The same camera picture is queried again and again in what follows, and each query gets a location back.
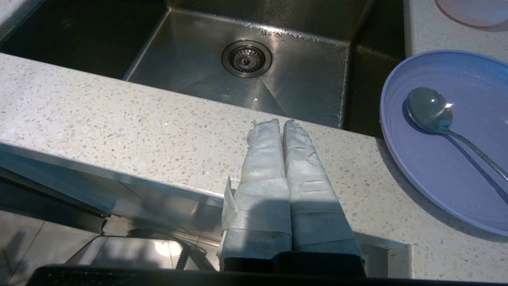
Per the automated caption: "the coiled black cable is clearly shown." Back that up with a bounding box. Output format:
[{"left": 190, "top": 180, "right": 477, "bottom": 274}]
[{"left": 175, "top": 242, "right": 192, "bottom": 271}]

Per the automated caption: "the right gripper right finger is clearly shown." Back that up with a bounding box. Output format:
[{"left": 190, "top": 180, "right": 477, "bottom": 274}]
[{"left": 283, "top": 119, "right": 366, "bottom": 275}]

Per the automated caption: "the round metal drain strainer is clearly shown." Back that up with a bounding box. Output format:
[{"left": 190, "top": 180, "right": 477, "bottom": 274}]
[{"left": 221, "top": 39, "right": 273, "bottom": 78}]

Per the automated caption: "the pink bowl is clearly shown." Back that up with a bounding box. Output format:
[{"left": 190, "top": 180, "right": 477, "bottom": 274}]
[{"left": 435, "top": 0, "right": 508, "bottom": 30}]

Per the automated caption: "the stainless steel sink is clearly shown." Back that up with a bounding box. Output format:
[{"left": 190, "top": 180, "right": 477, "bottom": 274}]
[{"left": 0, "top": 0, "right": 406, "bottom": 139}]

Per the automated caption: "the metal spoon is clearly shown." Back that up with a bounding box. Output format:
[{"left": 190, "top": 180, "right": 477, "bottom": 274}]
[{"left": 406, "top": 87, "right": 508, "bottom": 182}]

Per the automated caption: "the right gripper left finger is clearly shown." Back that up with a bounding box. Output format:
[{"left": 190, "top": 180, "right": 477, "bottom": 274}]
[{"left": 218, "top": 118, "right": 293, "bottom": 272}]

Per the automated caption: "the lilac plate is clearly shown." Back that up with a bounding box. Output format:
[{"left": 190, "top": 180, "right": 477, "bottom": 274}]
[{"left": 380, "top": 50, "right": 508, "bottom": 237}]

